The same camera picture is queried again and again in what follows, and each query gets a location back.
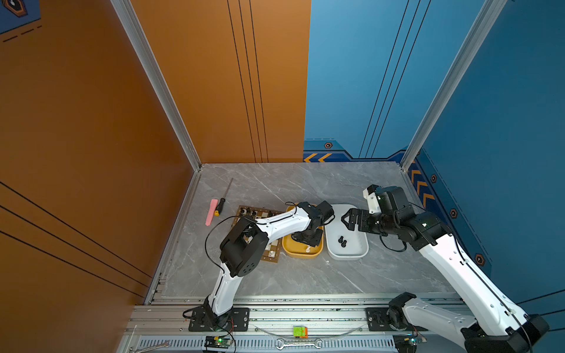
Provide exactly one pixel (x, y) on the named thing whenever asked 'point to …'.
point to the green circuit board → (217, 342)
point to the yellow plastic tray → (295, 249)
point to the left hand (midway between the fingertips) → (312, 241)
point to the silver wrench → (282, 343)
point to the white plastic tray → (357, 247)
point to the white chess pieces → (308, 248)
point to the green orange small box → (300, 331)
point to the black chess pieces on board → (254, 212)
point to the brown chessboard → (271, 253)
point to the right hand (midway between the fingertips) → (350, 220)
